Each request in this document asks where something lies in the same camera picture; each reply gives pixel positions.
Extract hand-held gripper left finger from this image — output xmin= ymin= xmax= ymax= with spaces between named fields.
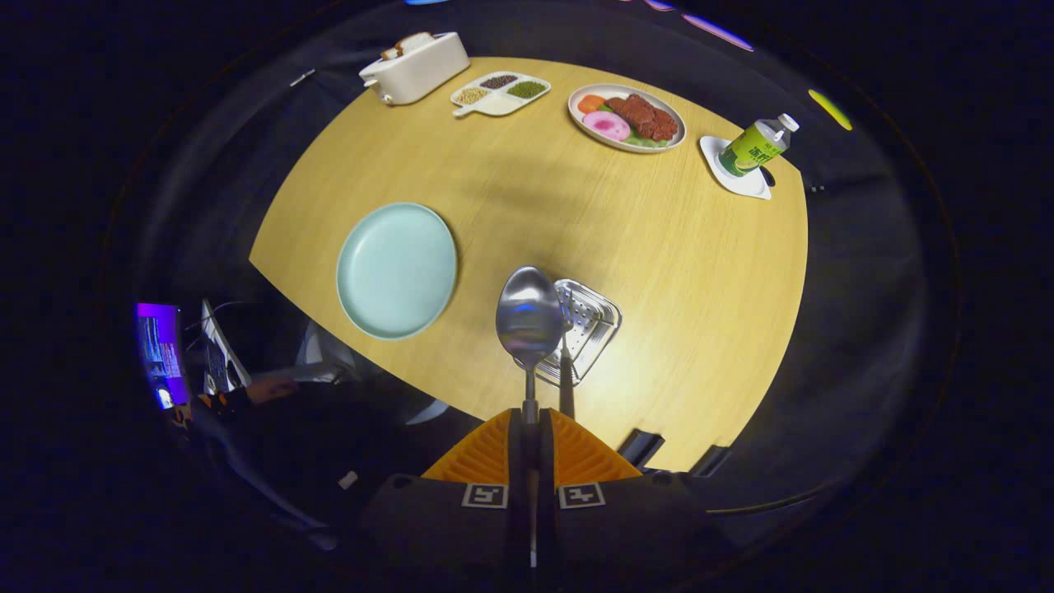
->
xmin=358 ymin=408 xmax=529 ymax=577

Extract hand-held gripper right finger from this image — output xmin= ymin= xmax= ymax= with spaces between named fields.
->
xmin=537 ymin=408 xmax=734 ymax=577

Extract wooden handle fork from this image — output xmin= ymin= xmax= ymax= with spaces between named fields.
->
xmin=558 ymin=313 xmax=577 ymax=421

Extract wooden handle spoon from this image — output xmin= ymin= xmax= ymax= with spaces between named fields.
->
xmin=495 ymin=264 xmax=566 ymax=569

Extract perforated metal basket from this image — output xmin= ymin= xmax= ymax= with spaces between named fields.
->
xmin=515 ymin=278 xmax=623 ymax=388

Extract mint green plate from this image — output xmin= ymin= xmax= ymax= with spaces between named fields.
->
xmin=336 ymin=202 xmax=459 ymax=341

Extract white chair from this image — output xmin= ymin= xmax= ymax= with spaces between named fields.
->
xmin=295 ymin=320 xmax=450 ymax=426

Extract open laptop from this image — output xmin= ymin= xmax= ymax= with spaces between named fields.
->
xmin=200 ymin=298 xmax=252 ymax=395

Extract white coaster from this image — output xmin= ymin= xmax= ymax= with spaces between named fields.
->
xmin=699 ymin=135 xmax=773 ymax=201

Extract white oval food plate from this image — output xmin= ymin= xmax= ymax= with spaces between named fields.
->
xmin=567 ymin=83 xmax=688 ymax=155

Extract pink radish slice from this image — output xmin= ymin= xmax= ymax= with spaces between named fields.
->
xmin=582 ymin=110 xmax=632 ymax=142

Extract white divided condiment dish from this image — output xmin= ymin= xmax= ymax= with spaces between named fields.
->
xmin=450 ymin=71 xmax=552 ymax=118

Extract brown meat slices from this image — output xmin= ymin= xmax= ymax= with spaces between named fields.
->
xmin=605 ymin=93 xmax=679 ymax=141

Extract green label drink bottle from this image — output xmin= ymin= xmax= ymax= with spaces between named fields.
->
xmin=718 ymin=113 xmax=800 ymax=177

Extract purple lit monitor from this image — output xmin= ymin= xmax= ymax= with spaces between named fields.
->
xmin=136 ymin=302 xmax=190 ymax=411

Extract cream white toaster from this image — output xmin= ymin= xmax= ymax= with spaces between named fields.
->
xmin=359 ymin=31 xmax=471 ymax=106

